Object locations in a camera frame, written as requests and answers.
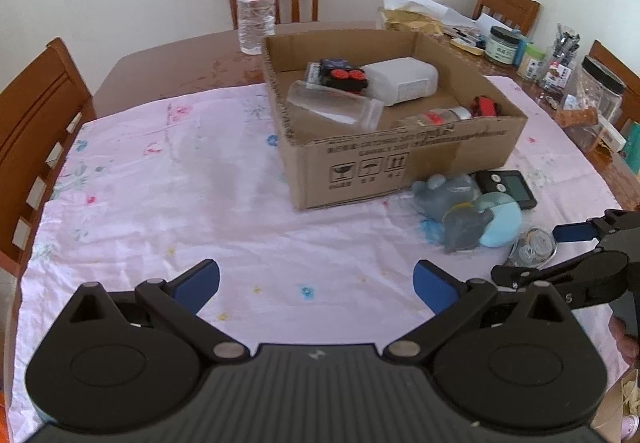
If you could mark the pile of white papers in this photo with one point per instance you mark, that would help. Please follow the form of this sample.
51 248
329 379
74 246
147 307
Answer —
492 22

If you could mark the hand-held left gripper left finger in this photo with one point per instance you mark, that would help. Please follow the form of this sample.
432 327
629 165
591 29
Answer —
197 284

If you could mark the black digital timer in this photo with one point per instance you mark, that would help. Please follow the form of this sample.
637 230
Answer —
510 185

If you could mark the small bottle with green lid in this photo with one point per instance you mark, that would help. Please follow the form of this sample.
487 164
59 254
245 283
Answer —
531 63

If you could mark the pens on table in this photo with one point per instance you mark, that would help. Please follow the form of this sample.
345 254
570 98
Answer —
467 42

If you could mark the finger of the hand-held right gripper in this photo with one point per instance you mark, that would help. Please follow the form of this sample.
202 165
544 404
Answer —
575 232
555 270

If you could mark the person's right hand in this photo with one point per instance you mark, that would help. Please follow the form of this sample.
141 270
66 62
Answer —
626 340

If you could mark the orange plastic item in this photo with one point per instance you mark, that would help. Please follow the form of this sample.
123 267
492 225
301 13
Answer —
3 418

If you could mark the brown cardboard piece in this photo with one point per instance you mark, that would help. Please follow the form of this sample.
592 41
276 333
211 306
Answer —
615 408

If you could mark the black cube toy red buttons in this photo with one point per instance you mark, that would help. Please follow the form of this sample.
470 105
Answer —
345 75

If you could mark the yellow capsule bottle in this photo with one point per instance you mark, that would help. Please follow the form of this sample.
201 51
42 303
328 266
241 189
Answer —
440 117

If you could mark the small white medicine box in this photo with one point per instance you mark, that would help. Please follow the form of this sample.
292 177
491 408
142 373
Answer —
612 135

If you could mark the white translucent plastic box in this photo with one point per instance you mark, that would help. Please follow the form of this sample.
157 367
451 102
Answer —
402 80

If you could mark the large clear jar black lid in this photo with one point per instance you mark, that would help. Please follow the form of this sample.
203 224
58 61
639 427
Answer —
592 108

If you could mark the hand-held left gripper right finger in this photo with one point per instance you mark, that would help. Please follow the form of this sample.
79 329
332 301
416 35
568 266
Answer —
435 288

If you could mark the glass jar with dark lid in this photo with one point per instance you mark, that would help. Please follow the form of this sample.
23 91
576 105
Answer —
501 48

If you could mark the pink floral tablecloth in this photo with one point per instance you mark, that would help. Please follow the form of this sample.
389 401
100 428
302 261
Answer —
175 198

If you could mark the cardboard box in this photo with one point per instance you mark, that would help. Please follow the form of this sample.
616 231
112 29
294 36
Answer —
400 158

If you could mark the grey elephant toy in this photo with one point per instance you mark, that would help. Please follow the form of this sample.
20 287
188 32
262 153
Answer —
442 195
467 230

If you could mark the light blue round toy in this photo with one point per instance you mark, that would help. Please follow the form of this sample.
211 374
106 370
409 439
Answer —
505 223

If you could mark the clear pen holder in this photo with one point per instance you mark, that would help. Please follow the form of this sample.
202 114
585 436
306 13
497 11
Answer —
560 63

